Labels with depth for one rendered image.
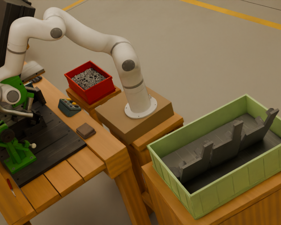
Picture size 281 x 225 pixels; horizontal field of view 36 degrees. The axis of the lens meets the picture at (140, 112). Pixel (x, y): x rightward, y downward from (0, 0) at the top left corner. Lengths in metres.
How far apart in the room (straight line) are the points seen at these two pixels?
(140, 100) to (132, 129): 0.16
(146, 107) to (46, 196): 0.71
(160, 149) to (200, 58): 2.41
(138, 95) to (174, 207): 0.63
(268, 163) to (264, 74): 2.15
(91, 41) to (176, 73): 2.32
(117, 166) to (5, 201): 0.60
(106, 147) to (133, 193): 0.35
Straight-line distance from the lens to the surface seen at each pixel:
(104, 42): 2.16
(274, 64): 4.29
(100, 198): 3.33
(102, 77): 2.93
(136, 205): 2.60
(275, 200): 2.20
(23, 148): 2.42
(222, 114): 2.32
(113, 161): 2.29
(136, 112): 2.40
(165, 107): 2.41
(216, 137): 2.29
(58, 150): 2.43
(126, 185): 2.45
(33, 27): 2.06
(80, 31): 2.11
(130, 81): 2.26
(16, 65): 2.17
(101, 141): 2.37
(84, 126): 2.47
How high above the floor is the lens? 2.40
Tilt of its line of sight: 37 degrees down
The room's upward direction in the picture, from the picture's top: 16 degrees counter-clockwise
